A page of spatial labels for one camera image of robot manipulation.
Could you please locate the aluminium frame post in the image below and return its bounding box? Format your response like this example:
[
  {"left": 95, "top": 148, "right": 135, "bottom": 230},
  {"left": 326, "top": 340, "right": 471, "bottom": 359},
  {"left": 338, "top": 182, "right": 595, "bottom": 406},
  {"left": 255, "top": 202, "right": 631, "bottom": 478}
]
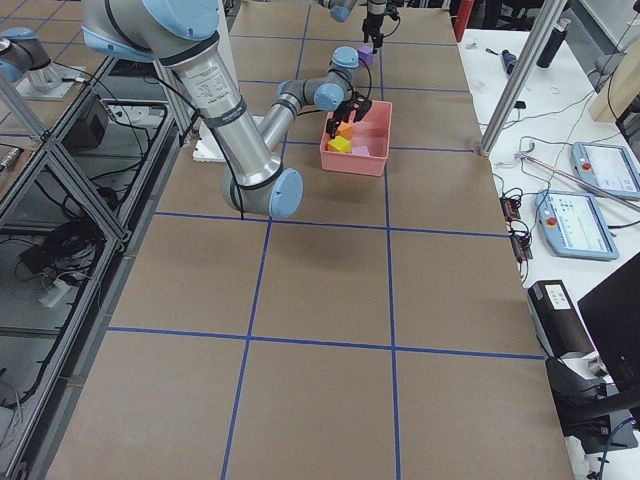
[{"left": 478, "top": 0, "right": 566, "bottom": 157}]

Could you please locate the purple foam block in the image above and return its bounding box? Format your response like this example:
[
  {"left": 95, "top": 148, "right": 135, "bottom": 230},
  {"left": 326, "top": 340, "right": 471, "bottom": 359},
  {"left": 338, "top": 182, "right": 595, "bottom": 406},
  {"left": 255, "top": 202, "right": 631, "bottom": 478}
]
[{"left": 357, "top": 44, "right": 376, "bottom": 66}]

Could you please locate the black monitor on stand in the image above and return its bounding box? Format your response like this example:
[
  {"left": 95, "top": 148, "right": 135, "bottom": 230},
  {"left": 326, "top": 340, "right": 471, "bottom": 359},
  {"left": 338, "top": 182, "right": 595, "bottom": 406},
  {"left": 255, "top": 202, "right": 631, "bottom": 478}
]
[{"left": 546, "top": 256, "right": 639, "bottom": 453}]

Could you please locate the blue teach pendant far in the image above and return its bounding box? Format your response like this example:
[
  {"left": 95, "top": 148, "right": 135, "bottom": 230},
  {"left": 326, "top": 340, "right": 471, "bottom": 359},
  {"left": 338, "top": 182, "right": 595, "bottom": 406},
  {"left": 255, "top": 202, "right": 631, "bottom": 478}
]
[{"left": 571, "top": 142, "right": 639, "bottom": 200}]

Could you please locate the black water bottle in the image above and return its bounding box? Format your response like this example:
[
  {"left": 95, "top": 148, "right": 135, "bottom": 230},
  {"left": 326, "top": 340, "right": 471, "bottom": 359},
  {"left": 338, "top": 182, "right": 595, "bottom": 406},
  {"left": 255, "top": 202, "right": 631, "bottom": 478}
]
[{"left": 536, "top": 18, "right": 571, "bottom": 68}]

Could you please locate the blue teach pendant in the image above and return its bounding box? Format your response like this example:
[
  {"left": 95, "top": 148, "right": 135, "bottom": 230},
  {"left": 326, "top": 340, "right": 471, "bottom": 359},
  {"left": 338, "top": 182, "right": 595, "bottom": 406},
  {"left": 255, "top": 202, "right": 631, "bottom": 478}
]
[
  {"left": 571, "top": 142, "right": 639, "bottom": 200},
  {"left": 535, "top": 190, "right": 619, "bottom": 261}
]

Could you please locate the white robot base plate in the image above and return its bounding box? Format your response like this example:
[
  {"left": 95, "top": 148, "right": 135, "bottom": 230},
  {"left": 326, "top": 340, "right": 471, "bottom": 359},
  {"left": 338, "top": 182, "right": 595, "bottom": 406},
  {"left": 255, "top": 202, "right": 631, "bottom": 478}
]
[{"left": 192, "top": 115, "right": 270, "bottom": 164}]

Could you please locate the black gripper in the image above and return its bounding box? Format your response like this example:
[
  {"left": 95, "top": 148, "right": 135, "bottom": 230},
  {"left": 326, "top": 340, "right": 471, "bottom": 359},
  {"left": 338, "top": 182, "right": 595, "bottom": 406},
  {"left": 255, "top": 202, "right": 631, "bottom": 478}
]
[
  {"left": 363, "top": 12, "right": 385, "bottom": 50},
  {"left": 325, "top": 97, "right": 373, "bottom": 139}
]

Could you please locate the grey diagonal rod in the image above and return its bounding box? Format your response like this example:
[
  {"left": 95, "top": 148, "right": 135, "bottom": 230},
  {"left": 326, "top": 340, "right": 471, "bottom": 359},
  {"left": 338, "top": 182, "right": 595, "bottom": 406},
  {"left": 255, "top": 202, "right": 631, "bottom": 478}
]
[{"left": 514, "top": 152, "right": 640, "bottom": 213}]

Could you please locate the pink plastic bin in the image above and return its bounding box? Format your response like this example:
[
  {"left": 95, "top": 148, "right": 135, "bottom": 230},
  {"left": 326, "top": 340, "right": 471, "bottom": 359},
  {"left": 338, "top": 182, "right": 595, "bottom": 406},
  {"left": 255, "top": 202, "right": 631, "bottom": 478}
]
[{"left": 320, "top": 100, "right": 393, "bottom": 176}]

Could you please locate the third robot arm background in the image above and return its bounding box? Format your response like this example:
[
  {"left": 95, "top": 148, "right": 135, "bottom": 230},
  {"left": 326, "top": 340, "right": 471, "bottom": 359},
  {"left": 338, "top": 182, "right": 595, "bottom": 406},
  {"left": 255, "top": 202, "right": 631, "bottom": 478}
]
[{"left": 1, "top": 27, "right": 52, "bottom": 83}]

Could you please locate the black box with label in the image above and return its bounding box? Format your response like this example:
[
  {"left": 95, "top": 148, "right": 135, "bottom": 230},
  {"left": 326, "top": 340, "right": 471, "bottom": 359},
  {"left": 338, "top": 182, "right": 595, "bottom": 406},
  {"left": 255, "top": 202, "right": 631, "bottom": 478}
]
[{"left": 527, "top": 280, "right": 594, "bottom": 359}]

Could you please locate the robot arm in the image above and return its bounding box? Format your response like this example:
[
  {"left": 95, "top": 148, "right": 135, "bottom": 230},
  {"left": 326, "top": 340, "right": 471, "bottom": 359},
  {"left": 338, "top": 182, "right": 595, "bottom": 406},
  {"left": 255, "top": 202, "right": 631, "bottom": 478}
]
[
  {"left": 82, "top": 0, "right": 372, "bottom": 218},
  {"left": 316, "top": 0, "right": 387, "bottom": 53}
]

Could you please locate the orange foam block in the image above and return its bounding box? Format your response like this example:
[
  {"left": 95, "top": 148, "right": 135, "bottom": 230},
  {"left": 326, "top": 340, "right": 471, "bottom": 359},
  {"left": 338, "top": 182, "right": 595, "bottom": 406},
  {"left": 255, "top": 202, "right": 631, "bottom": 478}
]
[{"left": 336, "top": 122, "right": 355, "bottom": 142}]

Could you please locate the blue teach pendant near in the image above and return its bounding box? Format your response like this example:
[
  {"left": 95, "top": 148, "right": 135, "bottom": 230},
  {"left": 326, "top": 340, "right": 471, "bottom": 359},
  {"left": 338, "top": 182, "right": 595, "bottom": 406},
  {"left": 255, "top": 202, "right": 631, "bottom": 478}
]
[{"left": 535, "top": 190, "right": 619, "bottom": 261}]

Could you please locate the yellow foam block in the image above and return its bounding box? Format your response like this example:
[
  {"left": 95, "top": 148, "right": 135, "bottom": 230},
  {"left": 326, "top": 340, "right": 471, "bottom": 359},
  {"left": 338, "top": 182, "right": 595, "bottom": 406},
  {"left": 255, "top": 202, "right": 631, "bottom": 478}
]
[{"left": 327, "top": 135, "right": 351, "bottom": 154}]

